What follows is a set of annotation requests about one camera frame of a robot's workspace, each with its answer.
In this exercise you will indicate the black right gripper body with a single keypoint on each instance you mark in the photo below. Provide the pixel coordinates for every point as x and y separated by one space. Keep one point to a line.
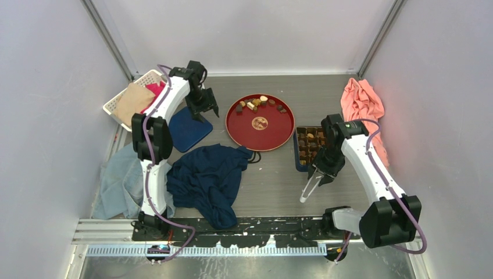
329 161

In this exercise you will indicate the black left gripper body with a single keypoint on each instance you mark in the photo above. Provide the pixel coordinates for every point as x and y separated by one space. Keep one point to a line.
198 100

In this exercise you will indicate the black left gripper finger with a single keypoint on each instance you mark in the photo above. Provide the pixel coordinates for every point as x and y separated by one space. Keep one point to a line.
196 115
212 102

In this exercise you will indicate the blue tin lid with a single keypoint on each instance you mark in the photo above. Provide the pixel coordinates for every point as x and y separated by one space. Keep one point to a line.
187 132

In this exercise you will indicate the clear plastic metal tongs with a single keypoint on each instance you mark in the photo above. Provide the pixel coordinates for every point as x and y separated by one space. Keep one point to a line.
311 185

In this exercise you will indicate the red round tray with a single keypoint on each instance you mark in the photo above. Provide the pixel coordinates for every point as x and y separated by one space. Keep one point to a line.
265 129

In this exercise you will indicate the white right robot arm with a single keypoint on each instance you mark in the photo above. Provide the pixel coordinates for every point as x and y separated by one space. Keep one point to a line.
392 216

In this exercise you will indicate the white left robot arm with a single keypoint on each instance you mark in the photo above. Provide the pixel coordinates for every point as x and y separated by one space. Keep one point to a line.
152 140

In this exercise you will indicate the blue chocolate tin box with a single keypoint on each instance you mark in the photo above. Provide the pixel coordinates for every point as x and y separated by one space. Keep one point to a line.
308 140

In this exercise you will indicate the pink magenta cloth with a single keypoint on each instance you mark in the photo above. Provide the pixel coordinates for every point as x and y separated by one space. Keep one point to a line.
156 89

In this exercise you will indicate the white plastic basket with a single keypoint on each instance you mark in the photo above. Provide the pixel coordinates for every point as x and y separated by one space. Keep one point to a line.
153 76

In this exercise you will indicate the dark blue cloth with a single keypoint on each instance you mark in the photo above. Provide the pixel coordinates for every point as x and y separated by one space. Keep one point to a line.
208 179

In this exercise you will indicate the beige cloth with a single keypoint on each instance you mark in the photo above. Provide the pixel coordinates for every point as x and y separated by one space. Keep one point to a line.
134 100

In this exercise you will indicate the salmon pink cloth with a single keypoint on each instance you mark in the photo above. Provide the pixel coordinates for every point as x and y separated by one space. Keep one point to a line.
360 101

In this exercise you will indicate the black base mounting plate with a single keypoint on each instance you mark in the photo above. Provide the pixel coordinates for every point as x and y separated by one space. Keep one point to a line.
249 232

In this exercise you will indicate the light blue cloth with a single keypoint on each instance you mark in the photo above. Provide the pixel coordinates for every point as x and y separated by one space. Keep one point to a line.
122 186

